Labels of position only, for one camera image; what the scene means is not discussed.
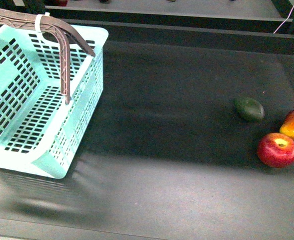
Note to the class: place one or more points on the light blue plastic basket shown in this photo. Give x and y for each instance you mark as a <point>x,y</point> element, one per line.
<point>39,132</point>

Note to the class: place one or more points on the green avocado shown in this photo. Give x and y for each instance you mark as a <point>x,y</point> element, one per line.
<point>249,109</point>

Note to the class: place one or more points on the brown basket handle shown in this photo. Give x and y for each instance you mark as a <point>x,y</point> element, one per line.
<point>60,30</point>

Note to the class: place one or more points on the red apple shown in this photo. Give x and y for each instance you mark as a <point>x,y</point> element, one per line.
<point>276,150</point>

